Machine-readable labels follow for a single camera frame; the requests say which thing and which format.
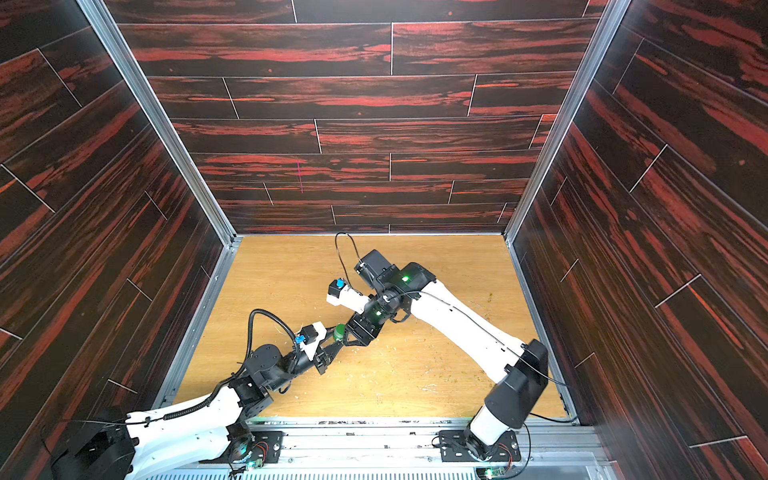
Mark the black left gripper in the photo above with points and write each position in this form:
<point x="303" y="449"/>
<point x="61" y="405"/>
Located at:
<point x="325" y="357"/>

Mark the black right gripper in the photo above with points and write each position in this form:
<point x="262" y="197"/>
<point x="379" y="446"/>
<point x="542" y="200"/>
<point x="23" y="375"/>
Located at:
<point x="361" y="327"/>

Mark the green paint jar lid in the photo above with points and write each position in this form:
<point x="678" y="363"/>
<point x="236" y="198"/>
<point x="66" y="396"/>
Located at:
<point x="341" y="326"/>

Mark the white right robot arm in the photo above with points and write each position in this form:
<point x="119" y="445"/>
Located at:
<point x="518" y="370"/>

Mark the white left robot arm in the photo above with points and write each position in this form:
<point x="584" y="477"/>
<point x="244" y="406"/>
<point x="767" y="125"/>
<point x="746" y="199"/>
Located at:
<point x="212" y="427"/>

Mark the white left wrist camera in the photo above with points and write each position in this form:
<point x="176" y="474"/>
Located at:
<point x="310" y="337"/>

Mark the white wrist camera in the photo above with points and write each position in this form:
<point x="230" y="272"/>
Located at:
<point x="340" y="293"/>
<point x="310" y="337"/>

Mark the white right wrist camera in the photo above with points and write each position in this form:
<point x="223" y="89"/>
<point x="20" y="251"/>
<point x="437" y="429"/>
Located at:
<point x="340" y="293"/>

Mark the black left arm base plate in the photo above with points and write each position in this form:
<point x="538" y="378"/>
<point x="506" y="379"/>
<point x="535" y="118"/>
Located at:
<point x="256" y="448"/>

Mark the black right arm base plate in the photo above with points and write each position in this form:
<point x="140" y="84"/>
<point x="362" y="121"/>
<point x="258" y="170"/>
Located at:
<point x="459" y="445"/>

